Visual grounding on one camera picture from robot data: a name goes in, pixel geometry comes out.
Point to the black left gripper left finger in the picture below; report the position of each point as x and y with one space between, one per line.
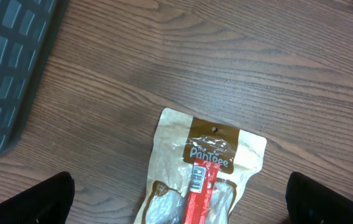
47 202

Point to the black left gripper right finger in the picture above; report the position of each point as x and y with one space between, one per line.
309 202

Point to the red stick sachet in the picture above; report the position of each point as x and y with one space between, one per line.
202 183

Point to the beige Pantree snack pouch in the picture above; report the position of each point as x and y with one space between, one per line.
180 139

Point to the grey plastic mesh basket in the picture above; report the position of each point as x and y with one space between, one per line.
28 29

